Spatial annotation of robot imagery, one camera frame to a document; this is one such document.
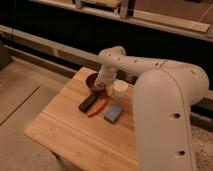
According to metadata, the blue sponge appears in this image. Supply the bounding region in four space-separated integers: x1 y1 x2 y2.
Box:
104 104 123 124

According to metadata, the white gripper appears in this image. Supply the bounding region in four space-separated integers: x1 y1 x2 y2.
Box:
94 65 116 87

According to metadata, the black rectangular block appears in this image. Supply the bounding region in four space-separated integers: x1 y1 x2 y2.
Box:
79 93 98 112

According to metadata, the white plastic cup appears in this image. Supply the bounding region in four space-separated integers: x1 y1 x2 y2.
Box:
113 80 128 98

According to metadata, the dark red ceramic bowl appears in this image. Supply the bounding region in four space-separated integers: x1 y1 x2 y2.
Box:
86 73 105 92

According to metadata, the orange carrot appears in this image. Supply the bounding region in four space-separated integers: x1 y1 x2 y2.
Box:
87 99 107 117

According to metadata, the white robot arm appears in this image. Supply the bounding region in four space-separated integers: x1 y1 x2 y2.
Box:
97 46 209 171

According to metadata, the wooden table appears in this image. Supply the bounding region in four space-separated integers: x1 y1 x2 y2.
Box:
25 67 139 171

